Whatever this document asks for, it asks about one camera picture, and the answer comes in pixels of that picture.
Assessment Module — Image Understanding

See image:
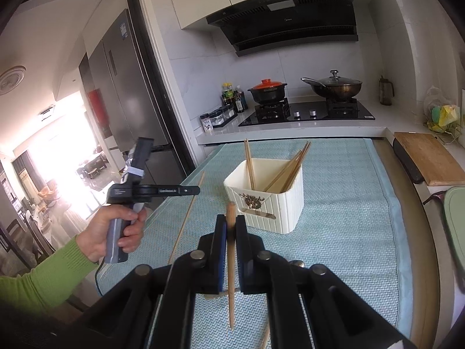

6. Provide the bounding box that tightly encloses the wooden cutting board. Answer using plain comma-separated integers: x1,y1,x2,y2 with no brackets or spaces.
393,132,465,186

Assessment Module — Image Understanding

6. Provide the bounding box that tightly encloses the clear plastic bag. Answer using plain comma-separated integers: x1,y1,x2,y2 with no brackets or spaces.
423,85,465,135

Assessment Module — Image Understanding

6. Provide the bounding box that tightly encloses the green label oil bottle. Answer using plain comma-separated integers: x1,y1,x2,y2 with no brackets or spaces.
221,82,236,108

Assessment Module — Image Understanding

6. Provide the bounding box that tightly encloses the black cable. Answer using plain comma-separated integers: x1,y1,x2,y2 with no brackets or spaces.
94,262,107,299

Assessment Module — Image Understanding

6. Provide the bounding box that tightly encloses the red pot lid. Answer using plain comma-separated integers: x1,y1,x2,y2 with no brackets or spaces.
252,78,286,90

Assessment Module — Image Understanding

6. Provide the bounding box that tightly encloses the glass pitcher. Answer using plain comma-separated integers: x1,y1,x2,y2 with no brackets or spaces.
379,76,395,107

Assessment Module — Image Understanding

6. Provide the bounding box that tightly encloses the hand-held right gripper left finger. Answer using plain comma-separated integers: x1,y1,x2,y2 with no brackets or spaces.
73,214,229,349

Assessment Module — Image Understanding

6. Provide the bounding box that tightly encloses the black glass gas stove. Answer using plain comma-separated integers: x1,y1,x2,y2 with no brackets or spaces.
239,98,375,127

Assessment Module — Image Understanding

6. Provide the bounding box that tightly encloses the round ceiling vent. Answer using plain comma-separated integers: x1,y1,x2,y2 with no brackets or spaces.
0,65,27,96

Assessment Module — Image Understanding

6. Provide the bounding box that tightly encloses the pale green woven mat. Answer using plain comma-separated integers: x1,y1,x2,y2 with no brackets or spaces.
96,137,413,349

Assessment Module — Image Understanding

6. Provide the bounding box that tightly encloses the black spice jar rack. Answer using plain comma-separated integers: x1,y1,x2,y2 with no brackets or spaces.
210,105,239,129

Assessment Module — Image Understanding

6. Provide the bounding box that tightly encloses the black range hood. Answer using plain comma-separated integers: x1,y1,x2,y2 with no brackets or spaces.
206,0,360,58

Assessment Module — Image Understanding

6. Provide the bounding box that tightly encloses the person's left forearm green sleeve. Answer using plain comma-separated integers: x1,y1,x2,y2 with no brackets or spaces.
0,234,99,313

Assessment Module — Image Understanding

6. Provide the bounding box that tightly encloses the pale green tray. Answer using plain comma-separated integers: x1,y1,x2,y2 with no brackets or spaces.
439,186,465,273

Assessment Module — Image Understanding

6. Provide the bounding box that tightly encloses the grey refrigerator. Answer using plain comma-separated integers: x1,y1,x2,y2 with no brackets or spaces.
88,8,172,153

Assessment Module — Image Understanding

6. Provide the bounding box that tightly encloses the cream ribbed utensil holder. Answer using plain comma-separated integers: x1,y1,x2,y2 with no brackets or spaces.
223,158,304,234

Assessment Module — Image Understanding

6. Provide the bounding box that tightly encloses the dark soy sauce bottle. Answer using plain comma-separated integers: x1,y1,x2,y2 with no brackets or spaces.
234,85,248,113

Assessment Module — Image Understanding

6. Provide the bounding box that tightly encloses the person's left hand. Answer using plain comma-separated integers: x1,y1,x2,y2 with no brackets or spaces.
76,204,148,262

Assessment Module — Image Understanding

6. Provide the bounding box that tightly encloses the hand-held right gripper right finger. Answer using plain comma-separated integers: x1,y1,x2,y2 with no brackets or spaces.
235,214,416,349

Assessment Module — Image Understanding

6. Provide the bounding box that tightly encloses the dark metal wok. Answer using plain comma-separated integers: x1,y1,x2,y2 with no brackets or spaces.
301,76,364,99

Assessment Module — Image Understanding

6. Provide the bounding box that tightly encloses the black clay pot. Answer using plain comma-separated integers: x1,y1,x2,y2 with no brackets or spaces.
248,83,287,104

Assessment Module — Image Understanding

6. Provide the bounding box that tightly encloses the glass wok lid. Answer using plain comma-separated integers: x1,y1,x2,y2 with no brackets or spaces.
314,70,360,86

